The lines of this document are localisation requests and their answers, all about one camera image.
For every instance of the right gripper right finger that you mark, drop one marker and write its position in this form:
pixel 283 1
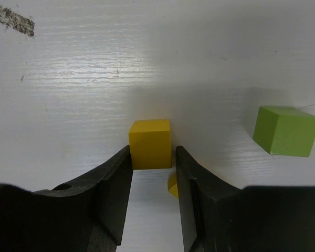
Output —
pixel 216 216

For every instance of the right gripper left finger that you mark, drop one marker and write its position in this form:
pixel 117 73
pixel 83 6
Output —
pixel 84 214

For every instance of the small yellow cube block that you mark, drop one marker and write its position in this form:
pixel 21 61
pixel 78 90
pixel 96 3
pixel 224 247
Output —
pixel 150 144

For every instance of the small green cube block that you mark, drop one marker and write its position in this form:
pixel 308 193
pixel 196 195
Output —
pixel 288 131

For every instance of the yellow rectangular block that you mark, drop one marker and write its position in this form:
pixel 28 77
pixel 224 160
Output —
pixel 172 185

